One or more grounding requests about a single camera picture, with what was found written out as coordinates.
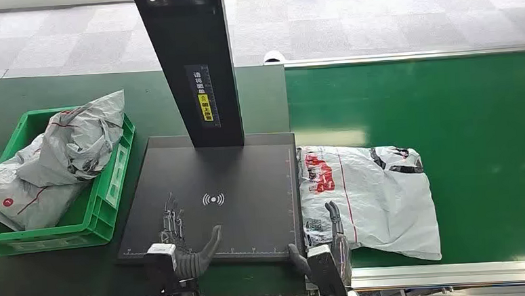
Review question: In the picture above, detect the black weighing scale platform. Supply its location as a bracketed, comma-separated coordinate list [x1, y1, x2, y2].
[110, 129, 306, 270]

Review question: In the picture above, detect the aluminium conveyor rail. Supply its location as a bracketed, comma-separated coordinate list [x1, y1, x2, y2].
[350, 259, 525, 293]
[264, 43, 525, 70]

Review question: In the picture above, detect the metal conveyor underframe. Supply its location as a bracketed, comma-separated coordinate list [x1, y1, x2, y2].
[362, 282, 525, 296]

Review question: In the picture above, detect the green plastic basket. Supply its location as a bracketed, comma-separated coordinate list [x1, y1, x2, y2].
[0, 103, 142, 257]

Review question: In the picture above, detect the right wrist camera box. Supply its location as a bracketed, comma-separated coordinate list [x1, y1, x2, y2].
[306, 242, 348, 296]

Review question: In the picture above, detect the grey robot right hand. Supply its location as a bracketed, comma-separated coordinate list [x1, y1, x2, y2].
[285, 200, 354, 291]

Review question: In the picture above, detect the green conveyor belt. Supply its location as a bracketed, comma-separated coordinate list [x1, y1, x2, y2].
[284, 51, 525, 273]

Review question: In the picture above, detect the white courier bag red print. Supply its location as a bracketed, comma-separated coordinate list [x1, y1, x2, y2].
[295, 138, 443, 269]

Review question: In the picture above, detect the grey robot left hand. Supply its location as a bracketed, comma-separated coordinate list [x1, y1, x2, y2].
[156, 190, 226, 282]

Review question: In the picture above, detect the black scale column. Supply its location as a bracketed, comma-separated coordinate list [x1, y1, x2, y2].
[131, 0, 245, 153]

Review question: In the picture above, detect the grey courier bag red dot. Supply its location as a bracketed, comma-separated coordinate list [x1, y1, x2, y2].
[0, 131, 93, 234]

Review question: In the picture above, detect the crumpled grey courier bag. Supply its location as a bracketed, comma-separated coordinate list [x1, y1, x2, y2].
[12, 89, 130, 188]

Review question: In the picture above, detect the white conveyor roller end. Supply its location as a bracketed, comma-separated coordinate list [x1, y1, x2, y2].
[264, 50, 287, 66]

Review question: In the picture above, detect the black yellow column label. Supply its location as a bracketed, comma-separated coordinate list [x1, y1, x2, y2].
[184, 63, 222, 130]

